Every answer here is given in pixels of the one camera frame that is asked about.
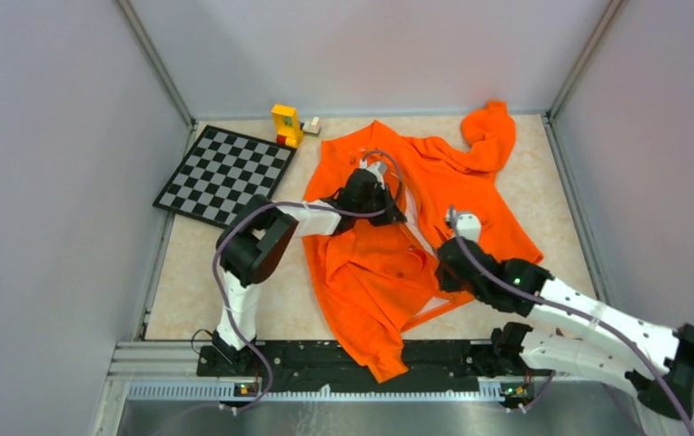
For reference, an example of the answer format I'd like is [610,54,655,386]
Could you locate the yellow toy block tower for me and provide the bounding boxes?
[271,104,304,148]

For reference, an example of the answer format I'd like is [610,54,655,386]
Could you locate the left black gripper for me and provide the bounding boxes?
[354,183,405,226]

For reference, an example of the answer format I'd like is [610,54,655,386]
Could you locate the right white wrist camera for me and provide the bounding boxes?
[445,209,482,243]

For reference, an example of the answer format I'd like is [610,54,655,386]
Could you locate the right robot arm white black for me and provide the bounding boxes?
[436,238,694,420]

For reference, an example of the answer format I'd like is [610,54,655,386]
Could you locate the small white block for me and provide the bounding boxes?
[301,116,322,136]

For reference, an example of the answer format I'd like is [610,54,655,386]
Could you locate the orange zip-up jacket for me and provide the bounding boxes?
[302,101,543,383]

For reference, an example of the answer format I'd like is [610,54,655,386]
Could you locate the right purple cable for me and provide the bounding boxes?
[446,205,694,436]

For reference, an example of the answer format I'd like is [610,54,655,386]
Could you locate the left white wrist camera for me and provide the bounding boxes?
[359,160,387,183]

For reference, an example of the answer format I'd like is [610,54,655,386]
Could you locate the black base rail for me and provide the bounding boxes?
[196,340,540,395]

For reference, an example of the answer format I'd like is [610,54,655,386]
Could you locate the black white checkerboard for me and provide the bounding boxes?
[153,126,296,228]

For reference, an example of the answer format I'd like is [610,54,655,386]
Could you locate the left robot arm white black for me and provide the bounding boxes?
[196,163,406,376]

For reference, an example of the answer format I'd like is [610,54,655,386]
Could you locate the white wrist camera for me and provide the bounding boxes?
[445,209,482,243]
[359,160,387,183]

